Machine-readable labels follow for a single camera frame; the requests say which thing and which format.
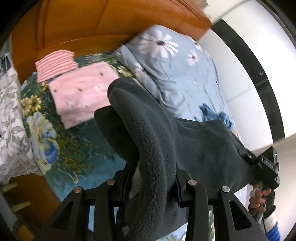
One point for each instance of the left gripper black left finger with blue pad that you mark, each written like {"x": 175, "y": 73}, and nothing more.
{"x": 89, "y": 214}

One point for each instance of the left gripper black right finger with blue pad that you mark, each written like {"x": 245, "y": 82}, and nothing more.
{"x": 231, "y": 219}

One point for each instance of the black and white fleece jacket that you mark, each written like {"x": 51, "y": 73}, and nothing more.
{"x": 155, "y": 143}

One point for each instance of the person's right hand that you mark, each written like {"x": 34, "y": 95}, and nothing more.
{"x": 257, "y": 204}

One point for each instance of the teal floral blanket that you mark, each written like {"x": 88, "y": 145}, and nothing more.
{"x": 79, "y": 156}

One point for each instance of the blue denim garment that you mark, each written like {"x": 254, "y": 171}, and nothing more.
{"x": 209, "y": 115}

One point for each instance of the white grey leaf pillow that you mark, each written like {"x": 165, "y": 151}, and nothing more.
{"x": 16, "y": 151}

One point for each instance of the grey blue daisy duvet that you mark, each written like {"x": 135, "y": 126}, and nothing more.
{"x": 175, "y": 70}

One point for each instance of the pink white striped folded garment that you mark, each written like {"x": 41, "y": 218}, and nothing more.
{"x": 54, "y": 64}

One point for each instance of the orange wooden headboard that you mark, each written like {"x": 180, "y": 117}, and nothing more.
{"x": 87, "y": 27}

